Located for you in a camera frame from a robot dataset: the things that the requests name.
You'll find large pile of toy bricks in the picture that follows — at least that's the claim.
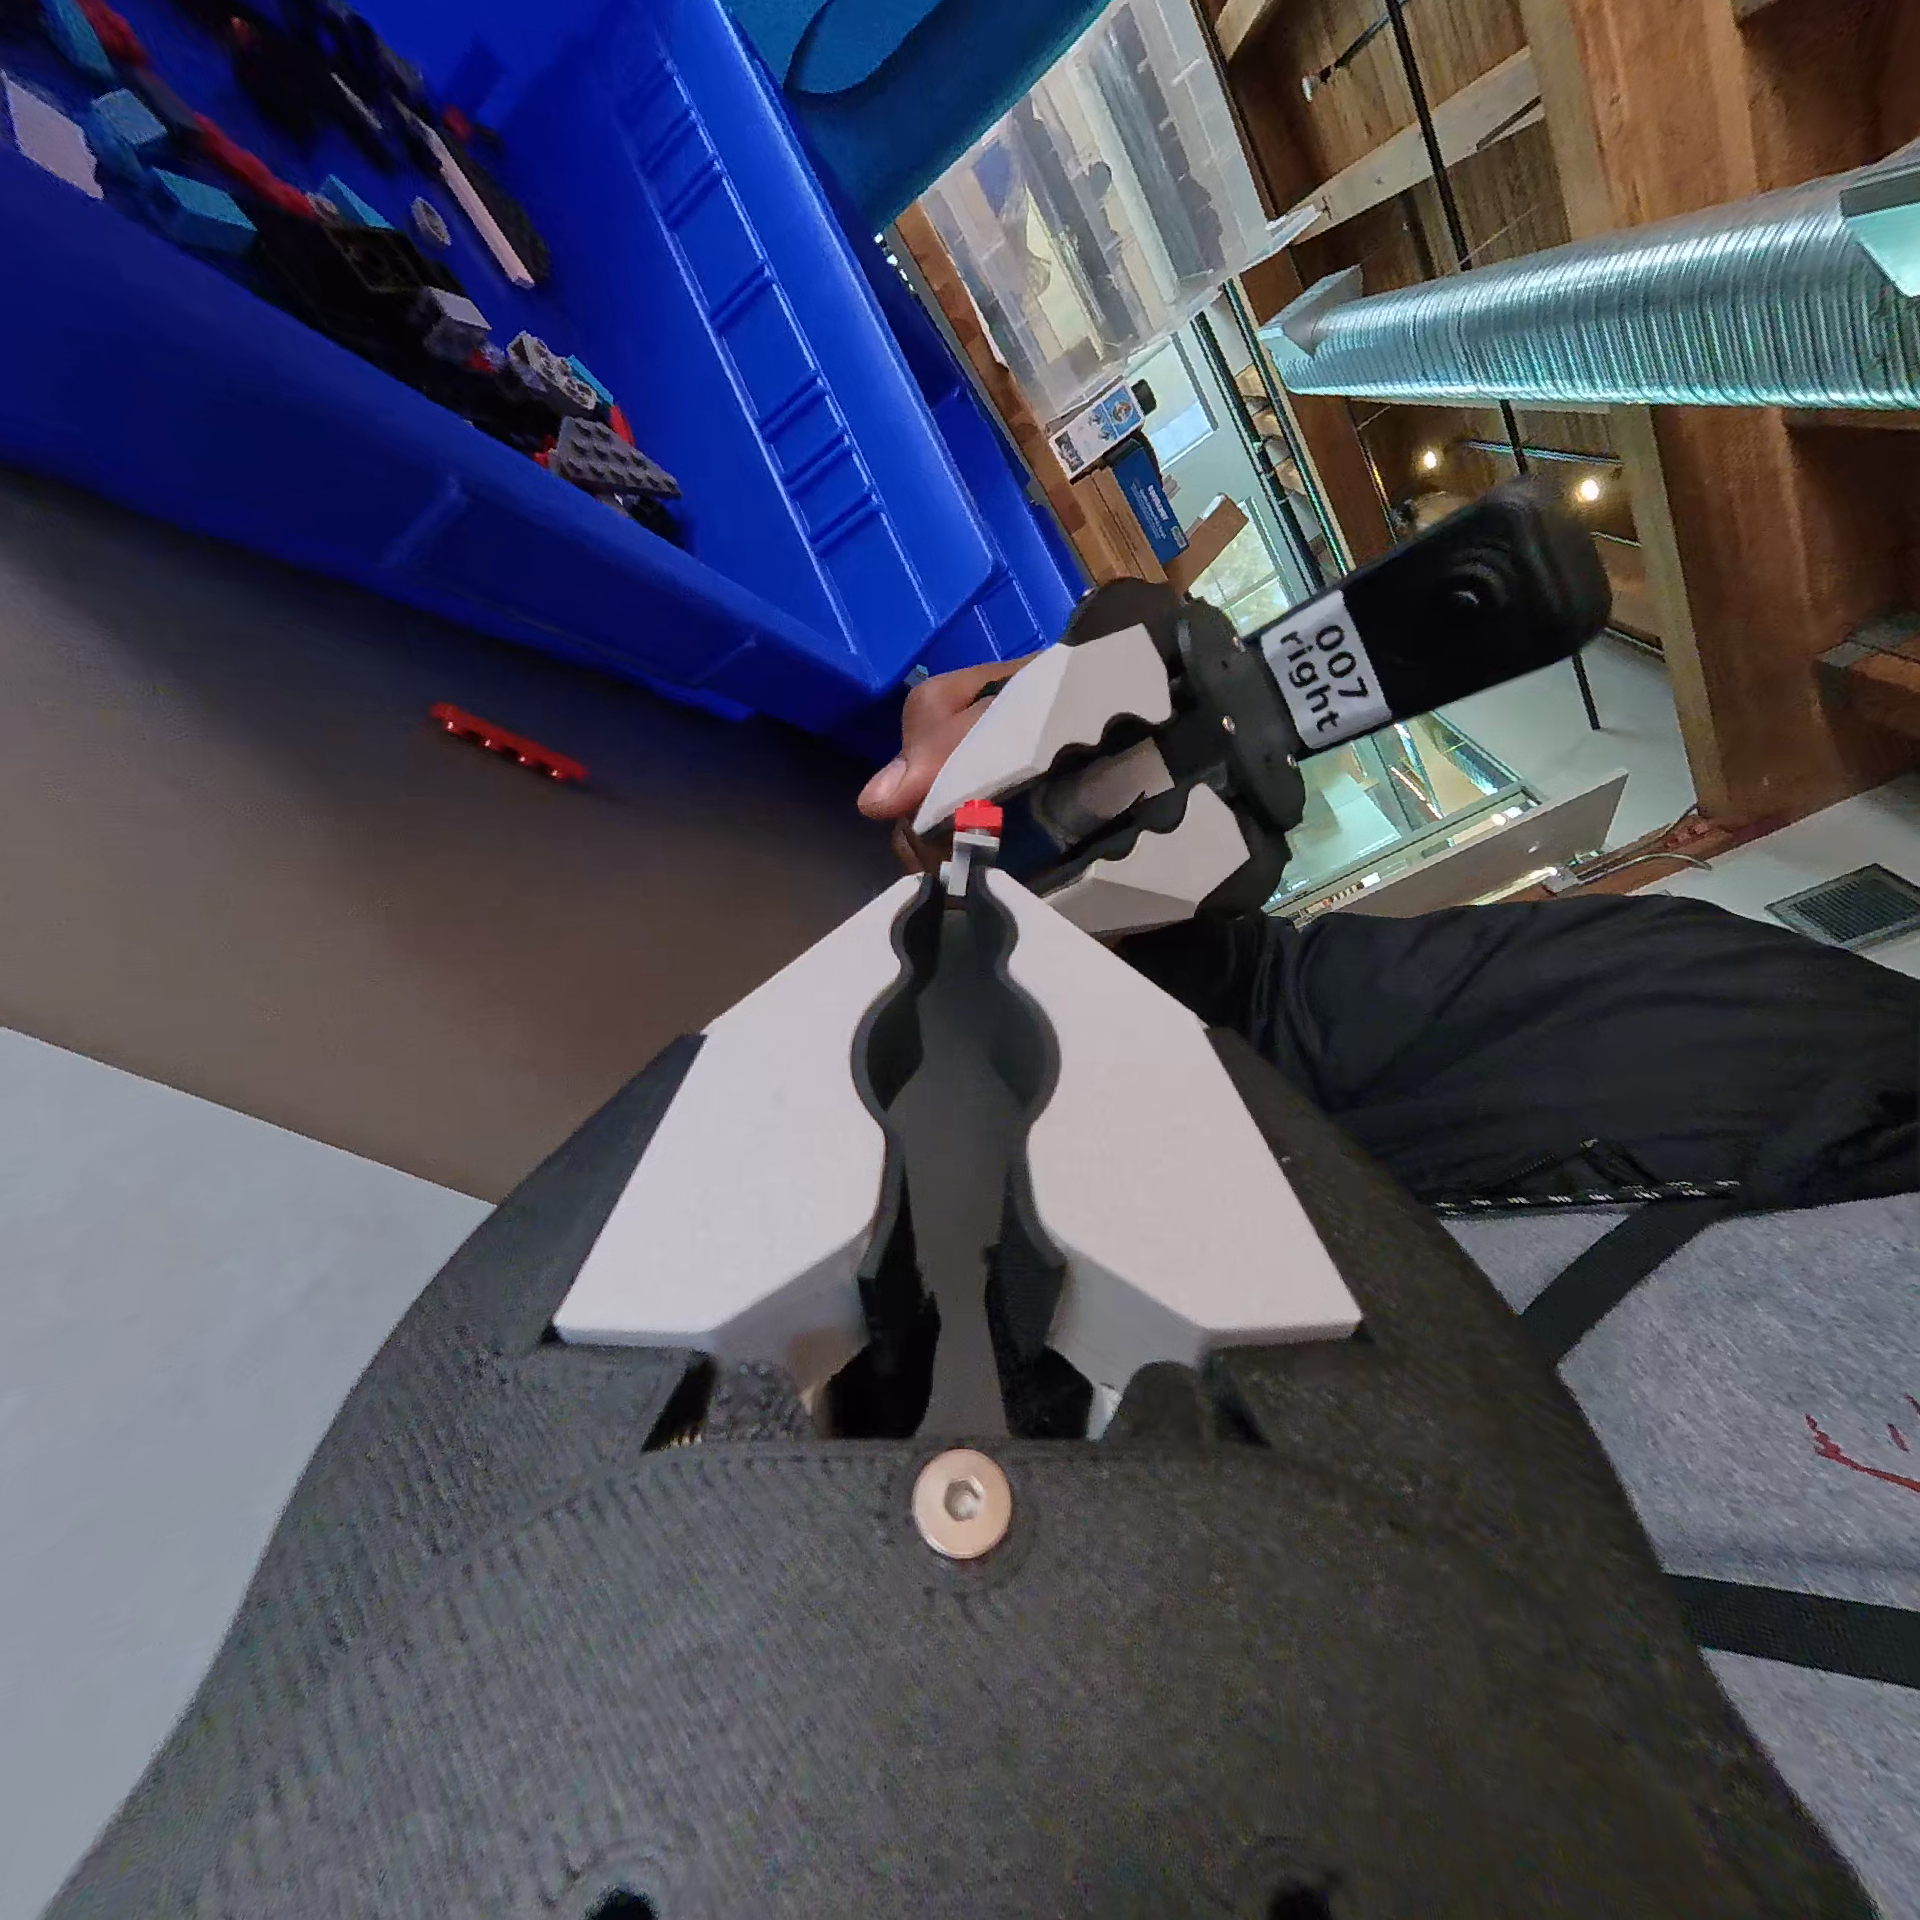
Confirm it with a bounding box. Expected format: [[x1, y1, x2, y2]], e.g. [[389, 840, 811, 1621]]
[[0, 0, 691, 547]]

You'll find blue plastic bin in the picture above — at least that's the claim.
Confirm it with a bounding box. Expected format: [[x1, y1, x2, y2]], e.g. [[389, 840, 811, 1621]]
[[839, 223, 1094, 758], [0, 0, 999, 721]]

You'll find blue cardboard box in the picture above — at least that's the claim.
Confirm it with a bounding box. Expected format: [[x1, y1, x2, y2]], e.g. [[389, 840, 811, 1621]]
[[1110, 440, 1201, 571]]

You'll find silver ventilation duct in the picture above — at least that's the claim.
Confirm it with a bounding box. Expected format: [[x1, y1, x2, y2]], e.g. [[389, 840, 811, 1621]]
[[1259, 158, 1920, 409]]

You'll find pale instruction booklet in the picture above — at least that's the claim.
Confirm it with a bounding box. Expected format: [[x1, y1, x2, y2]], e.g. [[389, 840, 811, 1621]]
[[0, 1026, 495, 1920]]

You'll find stack of clear plastic bins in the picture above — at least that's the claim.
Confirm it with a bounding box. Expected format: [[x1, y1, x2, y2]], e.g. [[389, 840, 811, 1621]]
[[913, 0, 1320, 429]]

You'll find person's upper body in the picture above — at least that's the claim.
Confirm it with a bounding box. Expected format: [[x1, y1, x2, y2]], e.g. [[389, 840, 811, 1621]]
[[1430, 1184, 1920, 1920]]

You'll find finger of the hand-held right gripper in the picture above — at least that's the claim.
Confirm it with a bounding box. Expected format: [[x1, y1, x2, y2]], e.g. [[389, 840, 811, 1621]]
[[928, 621, 1193, 830], [1034, 778, 1254, 939]]

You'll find wooden table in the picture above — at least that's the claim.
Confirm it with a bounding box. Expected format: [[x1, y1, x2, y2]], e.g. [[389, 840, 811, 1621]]
[[891, 201, 1254, 586]]

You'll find flat red toy plate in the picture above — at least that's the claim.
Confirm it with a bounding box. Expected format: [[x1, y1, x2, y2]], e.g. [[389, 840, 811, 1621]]
[[429, 702, 589, 784]]

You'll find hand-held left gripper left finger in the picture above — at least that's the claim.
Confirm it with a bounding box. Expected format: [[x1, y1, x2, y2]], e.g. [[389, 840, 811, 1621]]
[[551, 871, 946, 1437]]

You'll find person's right forearm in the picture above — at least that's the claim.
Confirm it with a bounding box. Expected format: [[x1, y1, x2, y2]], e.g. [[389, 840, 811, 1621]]
[[1118, 890, 1920, 1202]]

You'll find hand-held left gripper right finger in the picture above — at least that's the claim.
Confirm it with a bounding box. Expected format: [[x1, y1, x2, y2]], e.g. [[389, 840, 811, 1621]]
[[977, 871, 1367, 1437]]

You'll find blue felt bag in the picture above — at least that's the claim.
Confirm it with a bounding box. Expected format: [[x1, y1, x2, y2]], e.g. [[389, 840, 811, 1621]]
[[727, 0, 1114, 106]]

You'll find person's right hand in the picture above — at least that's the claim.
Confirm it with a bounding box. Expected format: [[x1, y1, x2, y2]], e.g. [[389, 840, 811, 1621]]
[[856, 659, 1051, 880]]

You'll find small printed card box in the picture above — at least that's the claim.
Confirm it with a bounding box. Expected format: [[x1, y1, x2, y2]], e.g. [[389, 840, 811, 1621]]
[[1048, 382, 1163, 482]]

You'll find grey wall vent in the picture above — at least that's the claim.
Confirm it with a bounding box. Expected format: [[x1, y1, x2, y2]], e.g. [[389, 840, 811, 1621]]
[[1766, 864, 1920, 950]]

